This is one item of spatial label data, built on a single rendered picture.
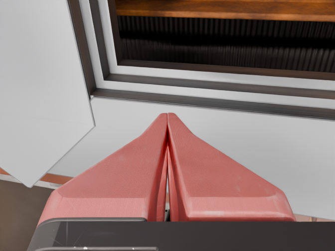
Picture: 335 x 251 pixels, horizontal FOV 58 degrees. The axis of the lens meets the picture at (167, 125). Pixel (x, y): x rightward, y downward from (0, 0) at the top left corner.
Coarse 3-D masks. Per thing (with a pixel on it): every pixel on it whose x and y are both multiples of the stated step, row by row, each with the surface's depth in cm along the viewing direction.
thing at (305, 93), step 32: (96, 0) 20; (96, 32) 20; (96, 64) 22; (128, 64) 23; (160, 64) 22; (192, 64) 22; (96, 96) 22; (128, 96) 22; (160, 96) 21; (192, 96) 21; (224, 96) 20; (256, 96) 20; (288, 96) 19; (320, 96) 19
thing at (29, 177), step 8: (8, 168) 29; (16, 168) 29; (24, 168) 29; (32, 168) 28; (16, 176) 30; (24, 176) 29; (32, 176) 29; (40, 176) 29; (24, 184) 30; (32, 184) 30
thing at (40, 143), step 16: (0, 128) 26; (16, 128) 26; (32, 128) 25; (48, 128) 25; (64, 128) 24; (80, 128) 24; (0, 144) 27; (16, 144) 27; (32, 144) 26; (48, 144) 26; (64, 144) 25; (0, 160) 29; (16, 160) 28; (32, 160) 28; (48, 160) 27
